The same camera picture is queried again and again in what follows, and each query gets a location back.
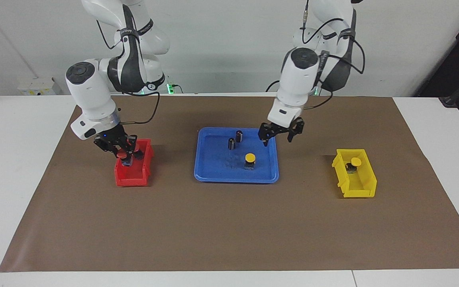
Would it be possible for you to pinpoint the white power strip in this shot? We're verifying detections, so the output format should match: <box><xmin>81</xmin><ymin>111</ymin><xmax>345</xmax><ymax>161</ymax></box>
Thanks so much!
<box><xmin>18</xmin><ymin>77</ymin><xmax>63</xmax><ymax>96</ymax></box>

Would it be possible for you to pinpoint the red push button switch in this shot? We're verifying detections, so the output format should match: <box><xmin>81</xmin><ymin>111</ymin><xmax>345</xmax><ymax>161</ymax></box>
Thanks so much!
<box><xmin>118</xmin><ymin>149</ymin><xmax>134</xmax><ymax>167</ymax></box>

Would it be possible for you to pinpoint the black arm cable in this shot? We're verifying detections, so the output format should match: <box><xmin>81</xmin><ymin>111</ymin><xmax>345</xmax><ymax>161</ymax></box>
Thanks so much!
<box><xmin>94</xmin><ymin>18</ymin><xmax>161</xmax><ymax>125</ymax></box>
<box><xmin>302</xmin><ymin>0</ymin><xmax>365</xmax><ymax>110</ymax></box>

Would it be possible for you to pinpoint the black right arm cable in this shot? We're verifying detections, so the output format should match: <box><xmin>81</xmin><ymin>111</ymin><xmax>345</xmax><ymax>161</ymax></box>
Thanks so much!
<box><xmin>94</xmin><ymin>18</ymin><xmax>161</xmax><ymax>125</ymax></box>

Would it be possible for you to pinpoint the brown paper mat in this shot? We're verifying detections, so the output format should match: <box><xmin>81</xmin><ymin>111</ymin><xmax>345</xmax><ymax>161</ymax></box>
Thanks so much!
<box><xmin>0</xmin><ymin>95</ymin><xmax>459</xmax><ymax>273</ymax></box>

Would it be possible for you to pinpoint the yellow plastic bin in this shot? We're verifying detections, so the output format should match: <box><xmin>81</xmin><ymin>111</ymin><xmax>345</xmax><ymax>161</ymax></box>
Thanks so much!
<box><xmin>331</xmin><ymin>149</ymin><xmax>377</xmax><ymax>199</ymax></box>

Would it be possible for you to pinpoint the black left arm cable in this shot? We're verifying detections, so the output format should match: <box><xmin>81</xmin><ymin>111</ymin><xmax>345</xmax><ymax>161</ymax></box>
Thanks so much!
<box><xmin>302</xmin><ymin>0</ymin><xmax>365</xmax><ymax>110</ymax></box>

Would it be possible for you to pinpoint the red plastic bin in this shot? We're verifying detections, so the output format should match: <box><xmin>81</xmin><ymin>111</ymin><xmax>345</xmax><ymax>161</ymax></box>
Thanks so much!
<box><xmin>114</xmin><ymin>138</ymin><xmax>154</xmax><ymax>187</ymax></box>

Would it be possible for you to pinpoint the blue plastic tray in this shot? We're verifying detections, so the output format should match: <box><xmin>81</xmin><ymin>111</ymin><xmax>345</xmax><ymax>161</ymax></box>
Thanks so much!
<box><xmin>194</xmin><ymin>127</ymin><xmax>280</xmax><ymax>184</ymax></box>

